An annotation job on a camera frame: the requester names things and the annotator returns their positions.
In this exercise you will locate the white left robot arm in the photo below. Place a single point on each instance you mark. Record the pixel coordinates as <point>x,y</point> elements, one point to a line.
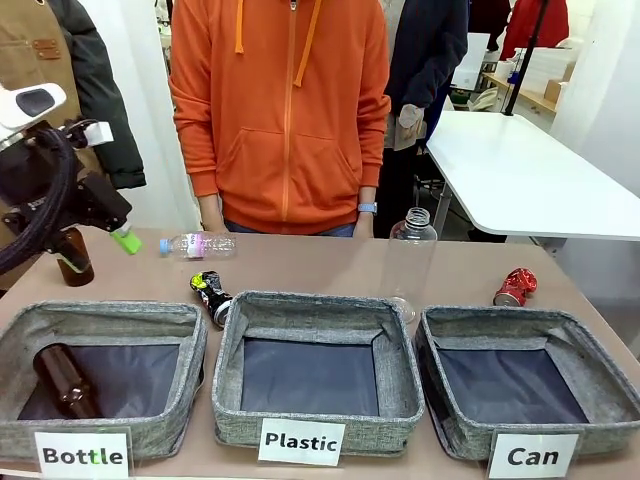
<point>20,117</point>

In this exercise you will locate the small cardboard box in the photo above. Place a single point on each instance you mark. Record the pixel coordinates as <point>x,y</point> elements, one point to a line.
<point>552,91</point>

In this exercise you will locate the white Bottle label card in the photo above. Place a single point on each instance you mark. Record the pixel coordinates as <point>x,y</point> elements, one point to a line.
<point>82,455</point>

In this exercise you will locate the lying brown glass bottle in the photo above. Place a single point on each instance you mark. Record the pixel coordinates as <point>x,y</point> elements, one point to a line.
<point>62,382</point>

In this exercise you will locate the tall clear plastic bottle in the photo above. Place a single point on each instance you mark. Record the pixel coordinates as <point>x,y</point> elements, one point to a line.
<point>411,260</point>

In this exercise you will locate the orange-sleeved right forearm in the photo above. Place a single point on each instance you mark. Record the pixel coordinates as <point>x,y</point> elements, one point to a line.
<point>197,155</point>

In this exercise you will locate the person in orange hoodie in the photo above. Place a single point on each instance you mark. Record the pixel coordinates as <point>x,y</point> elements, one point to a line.
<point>280,110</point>

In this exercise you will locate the stack of white boxes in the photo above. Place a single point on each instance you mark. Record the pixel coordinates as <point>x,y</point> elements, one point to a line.
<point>552,70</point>

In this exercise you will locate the person in brown apron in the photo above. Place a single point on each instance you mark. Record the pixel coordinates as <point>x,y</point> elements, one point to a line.
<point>75,75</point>

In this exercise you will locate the white Can label card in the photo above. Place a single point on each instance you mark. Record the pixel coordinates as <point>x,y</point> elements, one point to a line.
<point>533,456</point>

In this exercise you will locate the white Plastic label card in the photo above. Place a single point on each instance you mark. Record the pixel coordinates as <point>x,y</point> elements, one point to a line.
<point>301,442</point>

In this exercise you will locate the orange-sleeved left forearm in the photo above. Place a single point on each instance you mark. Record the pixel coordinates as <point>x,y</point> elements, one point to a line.
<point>372,150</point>

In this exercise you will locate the person in navy jacket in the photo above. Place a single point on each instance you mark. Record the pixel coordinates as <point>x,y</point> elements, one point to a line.
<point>425,55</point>

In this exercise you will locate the grey fabric basket labelled Bottle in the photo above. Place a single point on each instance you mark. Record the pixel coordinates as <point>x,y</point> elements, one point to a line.
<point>165,425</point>

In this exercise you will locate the grey fabric basket labelled Can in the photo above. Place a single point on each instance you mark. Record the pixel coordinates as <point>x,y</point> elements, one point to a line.
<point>450,430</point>

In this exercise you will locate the white side table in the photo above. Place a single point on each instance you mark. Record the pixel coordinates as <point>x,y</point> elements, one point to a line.
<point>525,175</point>

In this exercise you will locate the crushed black can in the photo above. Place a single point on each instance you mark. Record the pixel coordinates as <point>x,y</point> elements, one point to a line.
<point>212,297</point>

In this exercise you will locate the small clear pink-label plastic bottle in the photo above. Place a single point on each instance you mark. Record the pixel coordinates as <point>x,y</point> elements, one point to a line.
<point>200,246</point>

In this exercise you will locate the gloved hand of navy person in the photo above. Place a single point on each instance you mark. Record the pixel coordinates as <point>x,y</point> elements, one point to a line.
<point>412,120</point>

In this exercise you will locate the black stand pole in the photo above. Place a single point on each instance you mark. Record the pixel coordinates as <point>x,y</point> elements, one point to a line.
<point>525,55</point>

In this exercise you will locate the person in red jacket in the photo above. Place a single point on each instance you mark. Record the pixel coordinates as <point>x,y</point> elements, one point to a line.
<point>535,25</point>

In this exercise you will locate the person's right hand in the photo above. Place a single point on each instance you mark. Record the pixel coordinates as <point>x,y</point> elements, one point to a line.
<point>211,215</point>

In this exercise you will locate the grey fabric basket labelled Plastic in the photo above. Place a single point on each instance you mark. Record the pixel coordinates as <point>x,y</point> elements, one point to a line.
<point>310,420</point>

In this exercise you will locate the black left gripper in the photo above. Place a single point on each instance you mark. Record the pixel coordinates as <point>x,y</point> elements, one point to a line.
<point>97,197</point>

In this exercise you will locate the crushed red can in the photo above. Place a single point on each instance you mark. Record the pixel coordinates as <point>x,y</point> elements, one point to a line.
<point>515,290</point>

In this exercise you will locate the wooden workbench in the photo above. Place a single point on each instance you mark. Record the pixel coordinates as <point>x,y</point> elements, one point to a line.
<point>520,97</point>

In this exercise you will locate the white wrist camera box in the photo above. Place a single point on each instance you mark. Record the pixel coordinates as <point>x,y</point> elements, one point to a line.
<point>100,132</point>

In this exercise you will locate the light blue wristwatch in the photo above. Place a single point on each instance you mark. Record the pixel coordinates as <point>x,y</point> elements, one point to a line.
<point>367,207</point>

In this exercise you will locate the person's left hand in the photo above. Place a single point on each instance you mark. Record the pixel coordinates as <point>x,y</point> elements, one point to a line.
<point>364,225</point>

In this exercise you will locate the upright brown glass bottle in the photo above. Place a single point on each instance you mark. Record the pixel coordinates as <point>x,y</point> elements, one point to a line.
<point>77,262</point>

